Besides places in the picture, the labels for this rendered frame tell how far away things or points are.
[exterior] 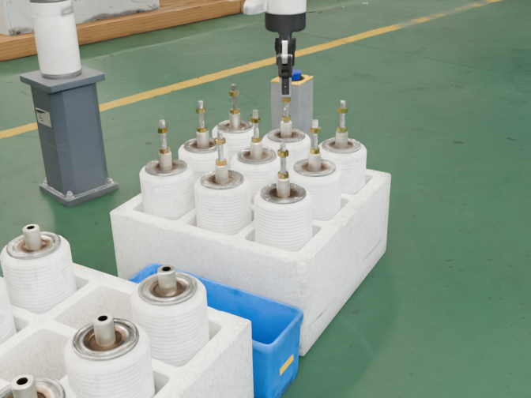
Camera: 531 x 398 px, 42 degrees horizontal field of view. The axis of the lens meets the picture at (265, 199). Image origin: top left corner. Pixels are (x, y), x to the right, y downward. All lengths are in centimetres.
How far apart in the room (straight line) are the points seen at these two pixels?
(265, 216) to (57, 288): 33
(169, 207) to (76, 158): 52
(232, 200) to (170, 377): 38
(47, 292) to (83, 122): 73
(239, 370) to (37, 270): 31
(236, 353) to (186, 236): 30
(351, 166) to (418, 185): 51
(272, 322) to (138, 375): 35
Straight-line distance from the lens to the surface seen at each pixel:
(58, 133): 168
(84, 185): 173
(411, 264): 143
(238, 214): 116
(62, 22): 164
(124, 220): 125
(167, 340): 88
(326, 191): 119
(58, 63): 165
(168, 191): 121
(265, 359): 102
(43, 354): 101
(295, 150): 133
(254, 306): 111
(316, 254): 110
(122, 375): 80
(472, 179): 184
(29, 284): 102
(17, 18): 326
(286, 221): 109
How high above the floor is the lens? 74
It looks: 26 degrees down
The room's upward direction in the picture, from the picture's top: 1 degrees counter-clockwise
